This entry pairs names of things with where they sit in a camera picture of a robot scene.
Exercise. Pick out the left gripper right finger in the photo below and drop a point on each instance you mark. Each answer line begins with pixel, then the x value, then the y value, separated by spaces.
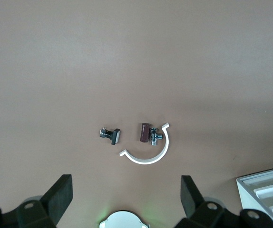
pixel 191 199

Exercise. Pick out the white curved clamp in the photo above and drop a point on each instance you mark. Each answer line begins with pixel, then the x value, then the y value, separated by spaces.
pixel 166 145

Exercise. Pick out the small black switch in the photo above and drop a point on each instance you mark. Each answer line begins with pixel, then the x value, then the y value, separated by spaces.
pixel 115 137

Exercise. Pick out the chrome valve fitting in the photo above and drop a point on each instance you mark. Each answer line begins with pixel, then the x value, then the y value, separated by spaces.
pixel 155 136

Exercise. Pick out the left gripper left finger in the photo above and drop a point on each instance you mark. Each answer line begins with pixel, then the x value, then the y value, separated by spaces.
pixel 58 199

